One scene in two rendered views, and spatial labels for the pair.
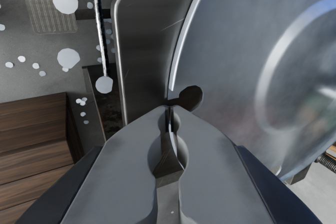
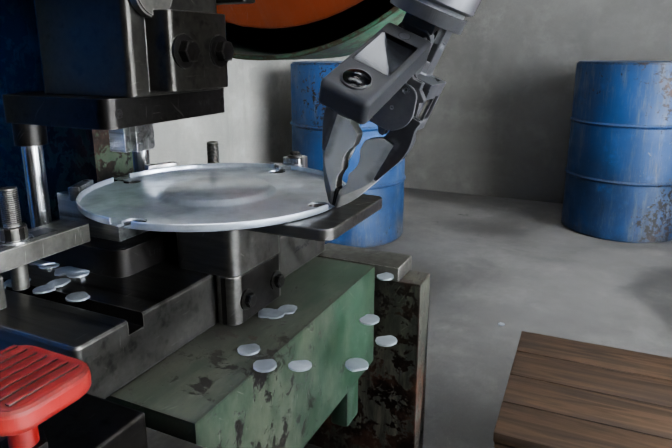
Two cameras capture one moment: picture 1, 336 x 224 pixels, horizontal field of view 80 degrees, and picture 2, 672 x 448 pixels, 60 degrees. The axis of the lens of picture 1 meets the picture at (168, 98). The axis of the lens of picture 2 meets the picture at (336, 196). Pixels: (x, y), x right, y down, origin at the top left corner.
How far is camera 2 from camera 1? 0.49 m
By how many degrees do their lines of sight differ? 41
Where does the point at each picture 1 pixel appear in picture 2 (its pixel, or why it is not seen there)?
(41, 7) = not seen: outside the picture
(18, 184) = (600, 417)
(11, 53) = not seen: outside the picture
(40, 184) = (567, 401)
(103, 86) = (371, 318)
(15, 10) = not seen: outside the picture
